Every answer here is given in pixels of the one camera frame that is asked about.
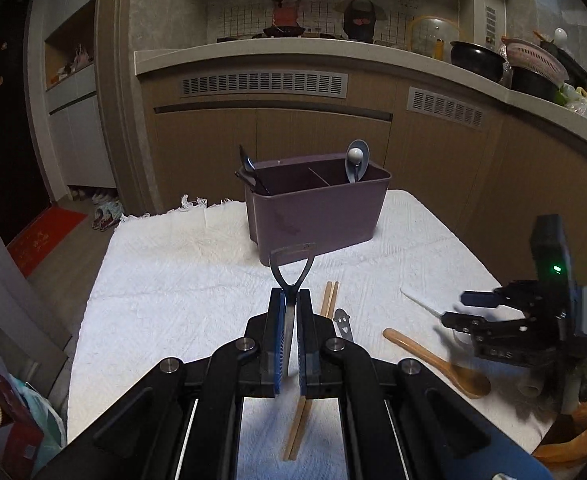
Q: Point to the small shelf items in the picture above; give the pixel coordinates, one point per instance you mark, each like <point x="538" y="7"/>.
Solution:
<point x="75" y="62"/>

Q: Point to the beige kitchen counter cabinet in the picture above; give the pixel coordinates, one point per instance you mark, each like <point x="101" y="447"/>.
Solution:
<point x="323" y="130"/>

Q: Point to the long grey vent grille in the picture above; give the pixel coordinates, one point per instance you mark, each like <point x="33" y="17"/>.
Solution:
<point x="263" y="84"/>

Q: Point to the black pot under colander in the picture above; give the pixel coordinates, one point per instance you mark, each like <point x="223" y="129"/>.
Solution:
<point x="533" y="86"/>

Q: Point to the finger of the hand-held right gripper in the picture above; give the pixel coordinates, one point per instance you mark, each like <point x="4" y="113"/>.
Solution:
<point x="468" y="321"/>
<point x="476" y="299"/>

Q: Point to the light blue plastic bag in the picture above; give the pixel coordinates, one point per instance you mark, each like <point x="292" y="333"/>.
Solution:
<point x="43" y="420"/>

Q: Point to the pink plastic colander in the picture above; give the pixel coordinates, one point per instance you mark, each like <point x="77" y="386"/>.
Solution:
<point x="538" y="60"/>

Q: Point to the blue-grey plastic spoon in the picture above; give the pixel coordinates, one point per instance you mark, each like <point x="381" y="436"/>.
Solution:
<point x="364" y="151"/>

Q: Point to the white woven table cloth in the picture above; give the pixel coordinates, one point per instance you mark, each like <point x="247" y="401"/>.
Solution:
<point x="173" y="285"/>

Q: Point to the white egg-shaped object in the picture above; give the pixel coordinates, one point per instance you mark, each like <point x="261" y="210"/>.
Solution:
<point x="561" y="36"/>

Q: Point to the row of shoes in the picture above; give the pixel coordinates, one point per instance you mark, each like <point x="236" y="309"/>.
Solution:
<point x="93" y="195"/>

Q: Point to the wooden spoon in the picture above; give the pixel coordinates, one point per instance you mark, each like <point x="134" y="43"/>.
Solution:
<point x="468" y="380"/>

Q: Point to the purple plastic utensil holder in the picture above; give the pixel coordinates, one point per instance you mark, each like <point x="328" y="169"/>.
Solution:
<point x="313" y="220"/>

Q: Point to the short grey vent grille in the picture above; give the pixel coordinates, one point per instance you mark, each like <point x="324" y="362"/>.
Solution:
<point x="443" y="106"/>

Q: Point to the black kitchen tongs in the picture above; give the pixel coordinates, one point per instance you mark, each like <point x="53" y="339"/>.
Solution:
<point x="253" y="172"/>

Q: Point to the white shelf cabinet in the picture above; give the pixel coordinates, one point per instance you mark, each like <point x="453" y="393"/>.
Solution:
<point x="78" y="140"/>

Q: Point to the pair of slippers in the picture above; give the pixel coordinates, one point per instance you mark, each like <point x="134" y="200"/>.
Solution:
<point x="104" y="217"/>

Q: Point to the plastic bag with vegetables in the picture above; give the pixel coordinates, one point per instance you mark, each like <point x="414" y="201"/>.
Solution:
<point x="581" y="105"/>

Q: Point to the cartoon girl wall sticker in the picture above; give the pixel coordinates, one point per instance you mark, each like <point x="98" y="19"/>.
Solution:
<point x="286" y="7"/>

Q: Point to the cartoon boy wall sticker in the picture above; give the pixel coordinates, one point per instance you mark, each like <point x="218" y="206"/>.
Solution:
<point x="358" y="15"/>

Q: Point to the black entrance door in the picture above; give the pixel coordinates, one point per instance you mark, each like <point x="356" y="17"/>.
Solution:
<point x="3" y="135"/>

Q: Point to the black cooking pot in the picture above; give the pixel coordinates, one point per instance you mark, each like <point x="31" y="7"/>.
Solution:
<point x="476" y="62"/>

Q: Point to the glass lid with yellow rim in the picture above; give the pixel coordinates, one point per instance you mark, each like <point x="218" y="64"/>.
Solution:
<point x="428" y="35"/>

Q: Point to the white wall vent panel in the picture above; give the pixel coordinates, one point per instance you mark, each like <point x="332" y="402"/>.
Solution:
<point x="491" y="25"/>

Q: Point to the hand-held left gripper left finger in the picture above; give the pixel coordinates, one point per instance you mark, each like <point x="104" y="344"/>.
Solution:
<point x="276" y="340"/>

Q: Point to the shovel-shaped metal spoon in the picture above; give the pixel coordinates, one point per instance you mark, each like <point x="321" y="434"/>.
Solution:
<point x="290" y="305"/>

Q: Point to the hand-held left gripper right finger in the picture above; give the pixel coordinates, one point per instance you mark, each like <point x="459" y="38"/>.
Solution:
<point x="304" y="340"/>

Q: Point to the white plastic spoon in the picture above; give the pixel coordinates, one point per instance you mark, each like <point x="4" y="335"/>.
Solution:
<point x="423" y="302"/>

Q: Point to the red doormat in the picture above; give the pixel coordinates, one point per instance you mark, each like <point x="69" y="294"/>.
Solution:
<point x="43" y="237"/>

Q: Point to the wooden chopstick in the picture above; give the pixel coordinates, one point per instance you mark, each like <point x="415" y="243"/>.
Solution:
<point x="327" y="300"/>
<point x="334" y="300"/>

